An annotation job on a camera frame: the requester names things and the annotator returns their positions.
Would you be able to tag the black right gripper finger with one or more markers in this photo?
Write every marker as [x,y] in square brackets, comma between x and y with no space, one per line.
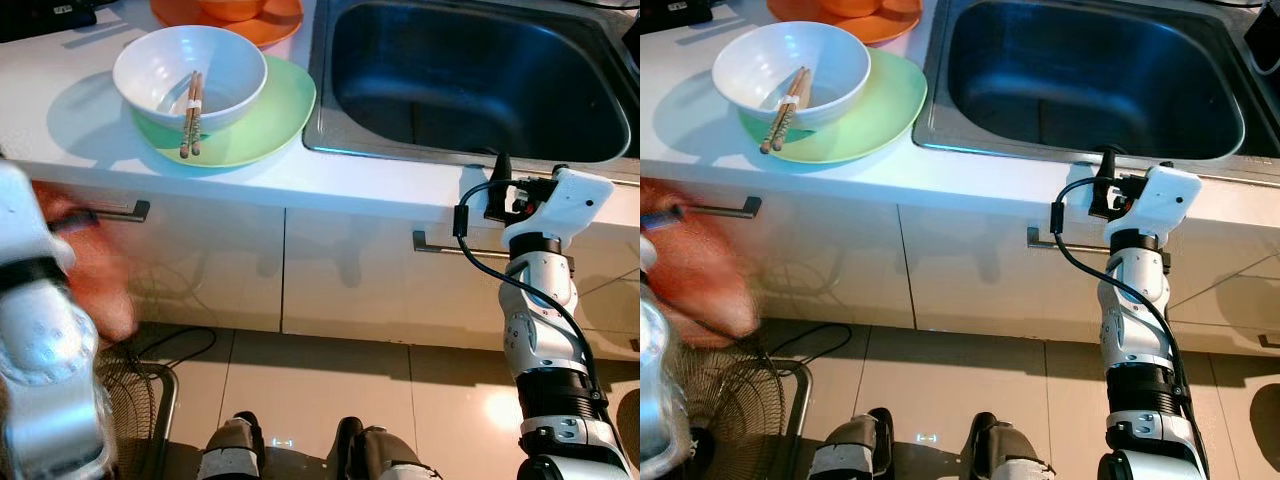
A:
[1108,167]
[503,168]

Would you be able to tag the green plate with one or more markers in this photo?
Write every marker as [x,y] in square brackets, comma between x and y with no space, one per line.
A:
[885,110]
[270,120]

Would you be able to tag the white ceramic bowl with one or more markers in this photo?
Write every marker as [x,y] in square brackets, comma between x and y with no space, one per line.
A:
[750,65]
[150,70]

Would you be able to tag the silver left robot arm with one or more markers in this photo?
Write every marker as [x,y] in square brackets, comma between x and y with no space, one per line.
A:
[45,350]
[660,380]

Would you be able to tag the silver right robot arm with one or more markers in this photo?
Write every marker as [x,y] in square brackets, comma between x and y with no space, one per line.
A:
[1135,330]
[545,330]

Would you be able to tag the steel kitchen sink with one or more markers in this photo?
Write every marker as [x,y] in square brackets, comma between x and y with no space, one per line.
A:
[1080,80]
[450,80]

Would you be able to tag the white kitchen cabinet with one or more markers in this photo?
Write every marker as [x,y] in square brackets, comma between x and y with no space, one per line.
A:
[350,280]
[960,280]

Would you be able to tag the red plastic bag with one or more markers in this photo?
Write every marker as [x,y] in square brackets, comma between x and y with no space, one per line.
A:
[95,270]
[700,270]

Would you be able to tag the black countertop appliance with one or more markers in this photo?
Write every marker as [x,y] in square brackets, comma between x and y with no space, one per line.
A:
[1265,30]

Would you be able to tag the black power strip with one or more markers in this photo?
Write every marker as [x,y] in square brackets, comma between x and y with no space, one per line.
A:
[40,15]
[670,10]

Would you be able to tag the grey robot right leg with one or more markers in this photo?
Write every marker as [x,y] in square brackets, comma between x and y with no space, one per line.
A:
[380,455]
[1010,450]

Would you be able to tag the orange bowl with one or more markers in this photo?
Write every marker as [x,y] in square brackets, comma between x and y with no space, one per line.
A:
[850,6]
[230,8]

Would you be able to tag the grey metal tube stand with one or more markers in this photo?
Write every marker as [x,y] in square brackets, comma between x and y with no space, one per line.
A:
[800,420]
[165,420]

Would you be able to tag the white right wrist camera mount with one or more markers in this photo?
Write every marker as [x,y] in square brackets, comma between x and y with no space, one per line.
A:
[570,200]
[1165,198]

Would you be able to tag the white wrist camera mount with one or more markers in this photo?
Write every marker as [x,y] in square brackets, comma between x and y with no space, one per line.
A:
[570,200]
[20,215]
[1165,198]

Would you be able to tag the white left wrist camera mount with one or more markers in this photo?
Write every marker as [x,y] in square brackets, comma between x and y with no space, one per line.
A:
[20,215]

